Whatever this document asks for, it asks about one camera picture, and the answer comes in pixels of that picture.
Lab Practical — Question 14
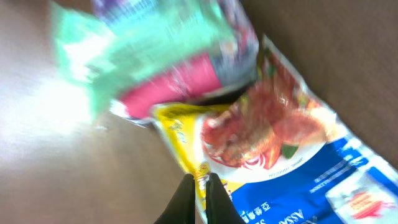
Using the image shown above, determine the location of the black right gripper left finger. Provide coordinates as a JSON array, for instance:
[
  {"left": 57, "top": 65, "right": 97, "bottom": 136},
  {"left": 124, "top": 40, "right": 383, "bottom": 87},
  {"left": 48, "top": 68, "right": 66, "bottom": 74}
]
[{"left": 154, "top": 174, "right": 195, "bottom": 224}]

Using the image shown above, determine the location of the blue yellow paste sachet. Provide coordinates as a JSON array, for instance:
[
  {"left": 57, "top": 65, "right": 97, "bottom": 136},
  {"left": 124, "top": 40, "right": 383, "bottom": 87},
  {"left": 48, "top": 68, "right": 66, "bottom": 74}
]
[{"left": 152, "top": 37, "right": 397, "bottom": 223}]

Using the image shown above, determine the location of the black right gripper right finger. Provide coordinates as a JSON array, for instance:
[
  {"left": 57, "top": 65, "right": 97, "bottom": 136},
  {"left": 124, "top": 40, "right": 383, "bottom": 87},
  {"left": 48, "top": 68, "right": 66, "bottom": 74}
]
[{"left": 205, "top": 173, "right": 246, "bottom": 224}]

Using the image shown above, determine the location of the teal toilet tissue pack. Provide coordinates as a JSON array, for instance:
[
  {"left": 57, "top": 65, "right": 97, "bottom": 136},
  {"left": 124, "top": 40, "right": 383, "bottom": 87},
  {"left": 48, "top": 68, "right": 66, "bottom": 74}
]
[{"left": 51, "top": 0, "right": 234, "bottom": 118}]

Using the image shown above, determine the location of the red purple tissue pack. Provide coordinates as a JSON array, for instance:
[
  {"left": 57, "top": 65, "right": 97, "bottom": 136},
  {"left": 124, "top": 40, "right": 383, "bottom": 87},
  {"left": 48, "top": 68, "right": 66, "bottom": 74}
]
[{"left": 110, "top": 0, "right": 259, "bottom": 126}]

